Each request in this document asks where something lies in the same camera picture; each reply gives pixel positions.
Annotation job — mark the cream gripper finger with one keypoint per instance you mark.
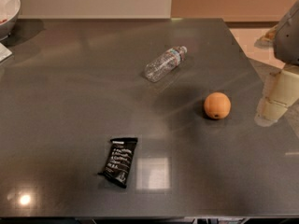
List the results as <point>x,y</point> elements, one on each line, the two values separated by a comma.
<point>280,91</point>

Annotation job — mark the black rxbar chocolate wrapper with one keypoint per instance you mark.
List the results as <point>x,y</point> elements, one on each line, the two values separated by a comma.
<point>119,160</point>

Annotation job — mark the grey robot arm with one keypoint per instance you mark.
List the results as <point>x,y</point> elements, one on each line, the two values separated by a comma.
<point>286,38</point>

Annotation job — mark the orange fruit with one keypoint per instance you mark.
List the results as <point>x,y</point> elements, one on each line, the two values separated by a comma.
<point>217,105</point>

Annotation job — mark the clear plastic water bottle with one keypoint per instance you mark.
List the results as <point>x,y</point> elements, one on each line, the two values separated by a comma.
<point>165,63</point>

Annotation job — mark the white bowl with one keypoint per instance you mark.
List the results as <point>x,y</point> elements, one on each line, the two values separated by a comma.
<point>9,12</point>

